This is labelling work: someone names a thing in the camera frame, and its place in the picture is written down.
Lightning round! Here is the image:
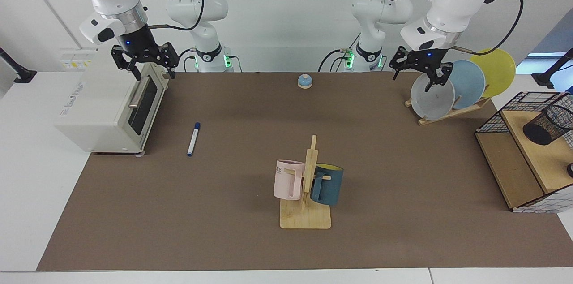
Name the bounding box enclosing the white marker with blue cap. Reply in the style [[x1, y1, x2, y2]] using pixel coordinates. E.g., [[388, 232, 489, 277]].
[[187, 122, 201, 157]]

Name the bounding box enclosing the black mesh pen holder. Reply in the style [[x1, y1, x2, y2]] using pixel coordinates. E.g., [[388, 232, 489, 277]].
[[522, 106, 573, 146]]

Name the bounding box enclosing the grey plate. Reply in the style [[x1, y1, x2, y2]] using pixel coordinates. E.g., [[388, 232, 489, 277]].
[[410, 72, 456, 121]]

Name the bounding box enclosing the light blue plate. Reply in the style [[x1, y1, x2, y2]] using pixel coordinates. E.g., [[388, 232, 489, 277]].
[[443, 60, 486, 110]]

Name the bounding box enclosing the wooden plate rack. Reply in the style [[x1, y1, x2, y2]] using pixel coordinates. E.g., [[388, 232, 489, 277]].
[[405, 96, 492, 126]]

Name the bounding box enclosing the pale toaster oven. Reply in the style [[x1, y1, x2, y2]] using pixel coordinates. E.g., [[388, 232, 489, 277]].
[[55, 47, 170, 155]]

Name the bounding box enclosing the yellow plate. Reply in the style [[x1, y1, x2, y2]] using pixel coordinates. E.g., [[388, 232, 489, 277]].
[[469, 48, 517, 99]]

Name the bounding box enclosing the dark blue mug yellow inside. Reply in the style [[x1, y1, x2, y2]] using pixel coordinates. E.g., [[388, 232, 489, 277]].
[[310, 164, 344, 206]]

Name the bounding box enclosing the brown table cloth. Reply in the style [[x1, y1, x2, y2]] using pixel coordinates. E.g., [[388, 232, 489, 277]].
[[36, 71, 573, 272]]

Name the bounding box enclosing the pink mug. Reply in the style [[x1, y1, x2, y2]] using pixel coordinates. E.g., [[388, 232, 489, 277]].
[[274, 159, 306, 201]]

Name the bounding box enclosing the wooden cup stand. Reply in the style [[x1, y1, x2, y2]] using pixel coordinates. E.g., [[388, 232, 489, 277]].
[[280, 135, 332, 230]]

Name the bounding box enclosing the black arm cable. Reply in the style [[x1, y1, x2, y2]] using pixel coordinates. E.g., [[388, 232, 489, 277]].
[[147, 0, 205, 31], [454, 0, 524, 56]]

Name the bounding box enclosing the wire basket with wooden floor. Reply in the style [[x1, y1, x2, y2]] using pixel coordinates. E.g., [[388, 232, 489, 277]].
[[475, 91, 573, 214]]

